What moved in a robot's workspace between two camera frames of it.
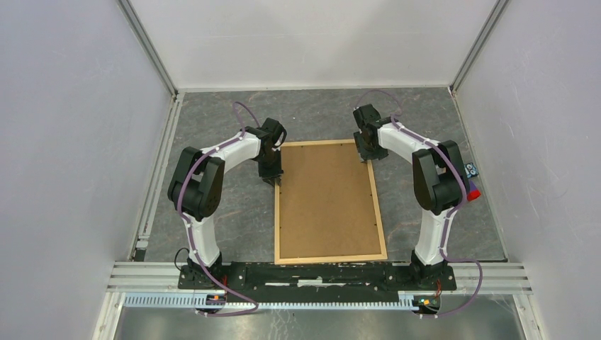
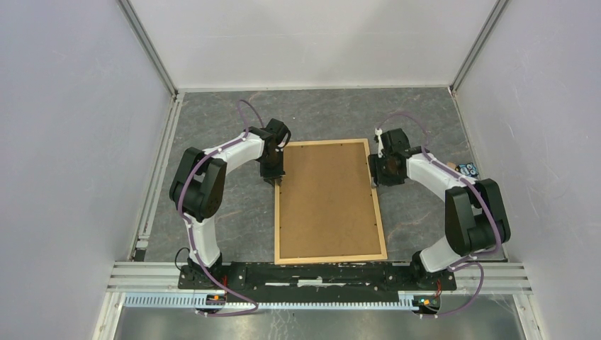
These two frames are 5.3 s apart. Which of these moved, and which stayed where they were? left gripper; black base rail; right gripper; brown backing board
Moved: right gripper
Stayed: left gripper; brown backing board; black base rail
